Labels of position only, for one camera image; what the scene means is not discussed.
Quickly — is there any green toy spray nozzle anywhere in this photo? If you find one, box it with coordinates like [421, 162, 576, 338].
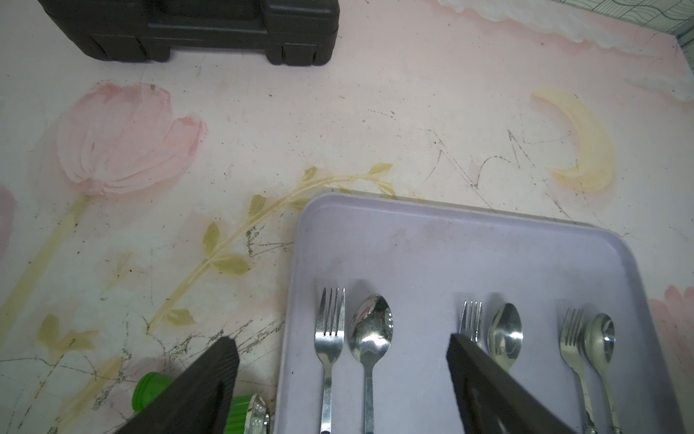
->
[131, 372, 271, 434]

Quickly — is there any black plastic tool case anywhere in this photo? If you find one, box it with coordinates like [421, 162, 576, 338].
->
[41, 0, 340, 66]

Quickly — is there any spoon with pink handle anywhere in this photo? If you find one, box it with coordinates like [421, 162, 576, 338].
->
[487, 303, 523, 372]

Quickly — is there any spoon with cow-pattern handle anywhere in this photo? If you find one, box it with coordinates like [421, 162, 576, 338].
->
[348, 294, 394, 433]

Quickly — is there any fork with pink handle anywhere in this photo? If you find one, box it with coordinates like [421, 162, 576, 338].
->
[459, 300, 483, 346]

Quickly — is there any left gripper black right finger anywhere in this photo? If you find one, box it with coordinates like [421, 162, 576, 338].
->
[446, 334, 573, 433]

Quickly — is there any spoon with white floral handle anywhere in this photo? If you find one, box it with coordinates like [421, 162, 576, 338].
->
[584, 313, 624, 434]

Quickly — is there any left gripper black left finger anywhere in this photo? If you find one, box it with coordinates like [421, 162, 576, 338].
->
[119, 336, 240, 433]

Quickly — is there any fork with cow-pattern handle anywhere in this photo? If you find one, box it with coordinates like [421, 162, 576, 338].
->
[314, 288, 345, 433]

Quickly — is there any lavender rectangular tray mat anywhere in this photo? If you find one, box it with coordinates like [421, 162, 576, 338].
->
[275, 193, 684, 433]

